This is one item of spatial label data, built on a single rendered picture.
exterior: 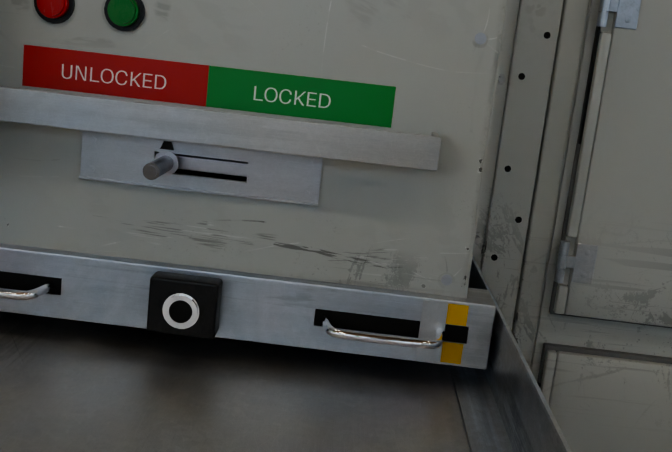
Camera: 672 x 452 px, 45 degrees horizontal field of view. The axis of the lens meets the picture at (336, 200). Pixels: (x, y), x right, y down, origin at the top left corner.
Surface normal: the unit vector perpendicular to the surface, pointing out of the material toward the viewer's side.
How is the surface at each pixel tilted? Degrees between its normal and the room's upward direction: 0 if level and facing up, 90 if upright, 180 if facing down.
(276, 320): 90
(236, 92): 90
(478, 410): 0
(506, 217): 90
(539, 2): 90
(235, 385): 0
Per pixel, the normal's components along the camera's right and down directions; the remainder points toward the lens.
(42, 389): 0.11, -0.98
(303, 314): -0.04, 0.18
